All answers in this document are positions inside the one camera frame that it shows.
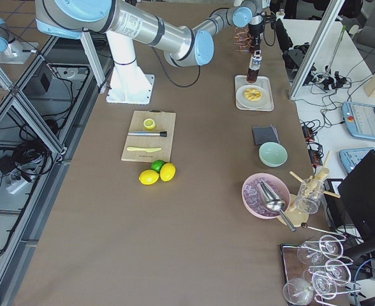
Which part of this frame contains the steel muddler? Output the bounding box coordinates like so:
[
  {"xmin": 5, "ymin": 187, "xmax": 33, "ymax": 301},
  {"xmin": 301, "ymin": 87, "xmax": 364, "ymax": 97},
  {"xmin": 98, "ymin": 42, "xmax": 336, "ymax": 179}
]
[{"xmin": 127, "ymin": 131, "xmax": 168, "ymax": 137}]

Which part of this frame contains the black computer monitor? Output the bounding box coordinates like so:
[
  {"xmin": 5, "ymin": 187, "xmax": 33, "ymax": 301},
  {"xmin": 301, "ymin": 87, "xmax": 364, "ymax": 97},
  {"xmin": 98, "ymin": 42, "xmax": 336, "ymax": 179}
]
[{"xmin": 338, "ymin": 150, "xmax": 375, "ymax": 238}]

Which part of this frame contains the braided ring pastry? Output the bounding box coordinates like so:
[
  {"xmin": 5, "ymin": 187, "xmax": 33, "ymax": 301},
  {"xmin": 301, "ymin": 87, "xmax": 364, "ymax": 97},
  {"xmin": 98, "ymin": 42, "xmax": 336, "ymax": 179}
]
[{"xmin": 244, "ymin": 88, "xmax": 263, "ymax": 102}]

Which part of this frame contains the cream serving tray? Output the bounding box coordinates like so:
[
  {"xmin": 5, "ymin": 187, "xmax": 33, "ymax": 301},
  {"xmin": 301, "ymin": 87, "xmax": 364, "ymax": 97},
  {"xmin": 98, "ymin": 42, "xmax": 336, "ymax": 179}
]
[{"xmin": 235, "ymin": 75, "xmax": 274, "ymax": 112}]

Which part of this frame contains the wooden glass stand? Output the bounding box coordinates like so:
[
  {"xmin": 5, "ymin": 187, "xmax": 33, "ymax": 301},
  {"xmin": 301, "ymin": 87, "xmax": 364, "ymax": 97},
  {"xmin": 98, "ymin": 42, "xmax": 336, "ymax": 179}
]
[{"xmin": 285, "ymin": 150, "xmax": 341, "ymax": 228}]

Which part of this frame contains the blue teach pendant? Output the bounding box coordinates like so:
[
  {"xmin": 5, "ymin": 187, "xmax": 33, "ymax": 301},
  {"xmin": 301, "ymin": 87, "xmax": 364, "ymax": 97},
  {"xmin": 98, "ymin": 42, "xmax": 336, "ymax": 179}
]
[
  {"xmin": 342, "ymin": 101, "xmax": 375, "ymax": 140},
  {"xmin": 339, "ymin": 147, "xmax": 373, "ymax": 173}
]

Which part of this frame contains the left yellow lemon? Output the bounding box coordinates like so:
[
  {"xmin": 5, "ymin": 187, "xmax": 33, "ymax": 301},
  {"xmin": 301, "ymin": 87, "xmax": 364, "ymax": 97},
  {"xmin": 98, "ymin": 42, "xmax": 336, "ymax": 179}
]
[{"xmin": 138, "ymin": 169, "xmax": 159, "ymax": 186}]

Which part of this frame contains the mint green bowl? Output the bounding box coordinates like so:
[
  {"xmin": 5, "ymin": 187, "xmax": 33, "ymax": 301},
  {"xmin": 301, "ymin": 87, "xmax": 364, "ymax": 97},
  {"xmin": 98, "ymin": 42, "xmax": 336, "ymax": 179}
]
[{"xmin": 259, "ymin": 142, "xmax": 288, "ymax": 168}]

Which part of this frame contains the tea bottle with white label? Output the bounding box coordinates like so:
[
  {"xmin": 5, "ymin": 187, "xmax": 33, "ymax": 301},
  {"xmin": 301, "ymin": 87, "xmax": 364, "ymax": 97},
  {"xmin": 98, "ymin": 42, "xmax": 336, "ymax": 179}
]
[{"xmin": 246, "ymin": 50, "xmax": 262, "ymax": 84}]

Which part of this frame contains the cream round plate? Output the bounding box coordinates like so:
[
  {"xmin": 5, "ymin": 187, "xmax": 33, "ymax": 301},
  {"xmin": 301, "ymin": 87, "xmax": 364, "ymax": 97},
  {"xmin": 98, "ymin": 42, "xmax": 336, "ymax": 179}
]
[{"xmin": 236, "ymin": 85, "xmax": 268, "ymax": 109}]

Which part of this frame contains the wine glass rack tray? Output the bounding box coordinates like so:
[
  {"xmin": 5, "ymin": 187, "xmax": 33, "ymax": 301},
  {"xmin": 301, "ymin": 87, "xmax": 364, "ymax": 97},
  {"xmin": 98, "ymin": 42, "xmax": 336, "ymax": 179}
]
[{"xmin": 281, "ymin": 245, "xmax": 361, "ymax": 305}]

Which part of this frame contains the yellow lemon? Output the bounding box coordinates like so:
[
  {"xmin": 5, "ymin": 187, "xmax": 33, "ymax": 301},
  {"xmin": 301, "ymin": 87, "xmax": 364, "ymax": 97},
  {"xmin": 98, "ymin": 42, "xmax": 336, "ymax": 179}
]
[
  {"xmin": 159, "ymin": 163, "xmax": 176, "ymax": 182},
  {"xmin": 138, "ymin": 169, "xmax": 159, "ymax": 186}
]

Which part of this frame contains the lower middle wine glass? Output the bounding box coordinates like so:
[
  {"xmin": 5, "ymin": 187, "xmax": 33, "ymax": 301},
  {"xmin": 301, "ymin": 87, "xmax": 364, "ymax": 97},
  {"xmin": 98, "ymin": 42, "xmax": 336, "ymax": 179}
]
[{"xmin": 311, "ymin": 271, "xmax": 337, "ymax": 300}]

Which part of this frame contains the wooden cutting board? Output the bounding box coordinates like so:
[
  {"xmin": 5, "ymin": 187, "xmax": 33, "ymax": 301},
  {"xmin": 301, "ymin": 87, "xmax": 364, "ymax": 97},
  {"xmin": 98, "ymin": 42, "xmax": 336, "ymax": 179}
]
[{"xmin": 121, "ymin": 111, "xmax": 176, "ymax": 163}]

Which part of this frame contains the pink ice bowl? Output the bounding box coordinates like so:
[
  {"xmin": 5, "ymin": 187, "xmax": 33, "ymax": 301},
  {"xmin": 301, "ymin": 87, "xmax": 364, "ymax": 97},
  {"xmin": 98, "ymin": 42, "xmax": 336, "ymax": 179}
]
[{"xmin": 242, "ymin": 173, "xmax": 290, "ymax": 219}]

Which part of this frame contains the copper wire bottle rack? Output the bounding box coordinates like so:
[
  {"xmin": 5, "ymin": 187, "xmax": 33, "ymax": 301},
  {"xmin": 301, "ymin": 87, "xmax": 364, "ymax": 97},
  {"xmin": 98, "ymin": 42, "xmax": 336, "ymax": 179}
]
[{"xmin": 233, "ymin": 27, "xmax": 251, "ymax": 52}]

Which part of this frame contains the upper right wine glass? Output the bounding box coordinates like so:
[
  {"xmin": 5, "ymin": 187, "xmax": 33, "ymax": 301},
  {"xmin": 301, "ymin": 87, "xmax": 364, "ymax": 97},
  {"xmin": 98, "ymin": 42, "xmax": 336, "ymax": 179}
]
[{"xmin": 318, "ymin": 235, "xmax": 343, "ymax": 259}]

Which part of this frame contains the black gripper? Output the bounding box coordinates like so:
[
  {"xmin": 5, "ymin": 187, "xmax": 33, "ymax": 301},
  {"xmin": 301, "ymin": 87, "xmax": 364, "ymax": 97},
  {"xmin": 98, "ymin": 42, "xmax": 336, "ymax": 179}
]
[{"xmin": 248, "ymin": 15, "xmax": 264, "ymax": 51}]

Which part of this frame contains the upper left wine glass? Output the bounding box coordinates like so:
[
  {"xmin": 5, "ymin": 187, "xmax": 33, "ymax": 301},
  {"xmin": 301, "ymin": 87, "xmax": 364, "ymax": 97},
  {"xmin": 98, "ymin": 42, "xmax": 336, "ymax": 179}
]
[{"xmin": 297, "ymin": 241, "xmax": 324, "ymax": 266}]

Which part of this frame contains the green lime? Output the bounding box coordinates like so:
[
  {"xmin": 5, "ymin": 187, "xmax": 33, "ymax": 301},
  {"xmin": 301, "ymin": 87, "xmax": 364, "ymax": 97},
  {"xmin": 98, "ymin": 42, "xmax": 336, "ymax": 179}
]
[{"xmin": 151, "ymin": 159, "xmax": 166, "ymax": 173}]

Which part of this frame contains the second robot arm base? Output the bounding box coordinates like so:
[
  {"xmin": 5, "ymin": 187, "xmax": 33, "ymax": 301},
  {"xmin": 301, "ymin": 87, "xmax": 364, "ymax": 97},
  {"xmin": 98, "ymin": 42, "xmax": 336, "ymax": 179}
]
[{"xmin": 0, "ymin": 18, "xmax": 38, "ymax": 64}]

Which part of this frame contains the right yellow lemon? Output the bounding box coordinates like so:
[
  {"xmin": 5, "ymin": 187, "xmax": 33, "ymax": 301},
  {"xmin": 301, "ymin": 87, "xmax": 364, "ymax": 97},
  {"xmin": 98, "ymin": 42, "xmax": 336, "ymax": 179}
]
[{"xmin": 159, "ymin": 163, "xmax": 176, "ymax": 182}]

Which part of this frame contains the yellow plastic knife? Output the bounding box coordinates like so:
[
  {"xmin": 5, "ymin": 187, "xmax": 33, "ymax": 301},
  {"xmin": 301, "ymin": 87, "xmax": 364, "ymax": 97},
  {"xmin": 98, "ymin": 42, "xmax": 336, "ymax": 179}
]
[{"xmin": 126, "ymin": 147, "xmax": 162, "ymax": 153}]

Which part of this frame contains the metal ice scoop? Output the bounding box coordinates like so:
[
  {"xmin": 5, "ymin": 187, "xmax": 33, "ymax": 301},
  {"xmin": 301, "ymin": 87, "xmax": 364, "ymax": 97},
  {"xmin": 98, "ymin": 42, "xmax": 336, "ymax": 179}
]
[{"xmin": 258, "ymin": 181, "xmax": 297, "ymax": 232}]

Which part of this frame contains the white power strip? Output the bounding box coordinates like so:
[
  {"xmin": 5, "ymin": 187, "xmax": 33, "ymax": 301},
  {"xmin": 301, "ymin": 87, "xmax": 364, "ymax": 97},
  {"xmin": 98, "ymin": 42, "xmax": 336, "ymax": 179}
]
[{"xmin": 6, "ymin": 178, "xmax": 29, "ymax": 194}]

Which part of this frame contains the bottom left wine glass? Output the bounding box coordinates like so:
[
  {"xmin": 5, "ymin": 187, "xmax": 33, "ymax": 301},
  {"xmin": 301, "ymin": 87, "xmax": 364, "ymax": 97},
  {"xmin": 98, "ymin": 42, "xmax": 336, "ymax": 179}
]
[{"xmin": 283, "ymin": 277, "xmax": 314, "ymax": 305}]

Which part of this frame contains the middle right wine glass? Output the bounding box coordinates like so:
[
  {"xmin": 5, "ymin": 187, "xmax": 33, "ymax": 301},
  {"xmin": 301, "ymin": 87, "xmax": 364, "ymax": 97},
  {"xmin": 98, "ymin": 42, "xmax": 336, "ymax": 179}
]
[{"xmin": 324, "ymin": 259, "xmax": 351, "ymax": 286}]

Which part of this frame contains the halved lemon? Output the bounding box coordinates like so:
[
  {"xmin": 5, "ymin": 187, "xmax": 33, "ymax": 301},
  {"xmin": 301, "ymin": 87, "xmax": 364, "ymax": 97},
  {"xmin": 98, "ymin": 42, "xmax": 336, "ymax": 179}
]
[{"xmin": 143, "ymin": 118, "xmax": 156, "ymax": 130}]

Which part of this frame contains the clear glass tumbler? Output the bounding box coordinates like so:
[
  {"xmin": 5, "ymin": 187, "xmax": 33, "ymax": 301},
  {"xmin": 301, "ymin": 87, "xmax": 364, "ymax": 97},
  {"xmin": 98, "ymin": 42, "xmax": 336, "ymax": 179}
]
[{"xmin": 295, "ymin": 178, "xmax": 323, "ymax": 214}]

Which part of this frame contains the grey folded cloth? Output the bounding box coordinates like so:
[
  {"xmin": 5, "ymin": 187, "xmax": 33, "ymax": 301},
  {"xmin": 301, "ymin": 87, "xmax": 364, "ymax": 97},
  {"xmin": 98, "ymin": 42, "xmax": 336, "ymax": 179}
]
[{"xmin": 252, "ymin": 125, "xmax": 280, "ymax": 147}]

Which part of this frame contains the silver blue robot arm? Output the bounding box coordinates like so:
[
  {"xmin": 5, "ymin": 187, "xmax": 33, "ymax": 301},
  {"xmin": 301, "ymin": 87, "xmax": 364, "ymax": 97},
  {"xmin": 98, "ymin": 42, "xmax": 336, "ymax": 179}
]
[{"xmin": 35, "ymin": 1, "xmax": 268, "ymax": 105}]

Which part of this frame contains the aluminium frame post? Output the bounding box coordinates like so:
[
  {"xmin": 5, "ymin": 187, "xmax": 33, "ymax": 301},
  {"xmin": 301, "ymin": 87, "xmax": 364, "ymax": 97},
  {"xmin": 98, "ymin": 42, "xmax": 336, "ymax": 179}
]
[{"xmin": 288, "ymin": 0, "xmax": 344, "ymax": 100}]

